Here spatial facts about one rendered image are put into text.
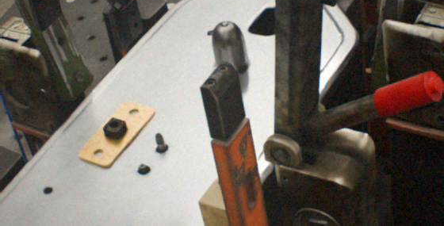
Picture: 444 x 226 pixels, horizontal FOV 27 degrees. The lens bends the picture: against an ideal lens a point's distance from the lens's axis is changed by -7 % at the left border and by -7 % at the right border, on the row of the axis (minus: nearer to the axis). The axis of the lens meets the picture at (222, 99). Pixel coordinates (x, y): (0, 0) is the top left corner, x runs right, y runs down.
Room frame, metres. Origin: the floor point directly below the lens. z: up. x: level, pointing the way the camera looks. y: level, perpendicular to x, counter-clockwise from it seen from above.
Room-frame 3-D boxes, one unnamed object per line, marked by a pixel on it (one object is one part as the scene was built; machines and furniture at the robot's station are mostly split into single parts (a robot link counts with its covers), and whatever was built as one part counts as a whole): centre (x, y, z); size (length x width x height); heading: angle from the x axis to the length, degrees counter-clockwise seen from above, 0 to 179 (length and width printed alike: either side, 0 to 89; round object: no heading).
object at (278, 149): (0.55, -0.04, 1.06); 0.03 x 0.01 x 0.03; 52
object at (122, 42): (0.65, 0.05, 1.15); 0.03 x 0.03 x 0.07; 52
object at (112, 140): (0.68, 0.10, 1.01); 0.08 x 0.04 x 0.01; 142
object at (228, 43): (0.75, -0.02, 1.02); 0.03 x 0.03 x 0.07
